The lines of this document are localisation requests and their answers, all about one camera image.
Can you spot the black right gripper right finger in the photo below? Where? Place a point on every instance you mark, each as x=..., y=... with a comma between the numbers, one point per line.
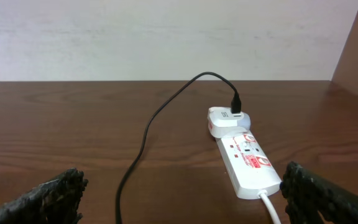
x=313, y=199

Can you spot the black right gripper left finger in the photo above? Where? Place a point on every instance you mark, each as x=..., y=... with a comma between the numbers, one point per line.
x=54, y=201

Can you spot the white power strip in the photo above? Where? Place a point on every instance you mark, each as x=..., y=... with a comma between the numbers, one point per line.
x=249, y=169

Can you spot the white USB wall charger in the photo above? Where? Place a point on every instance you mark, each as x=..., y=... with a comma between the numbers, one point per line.
x=224, y=124

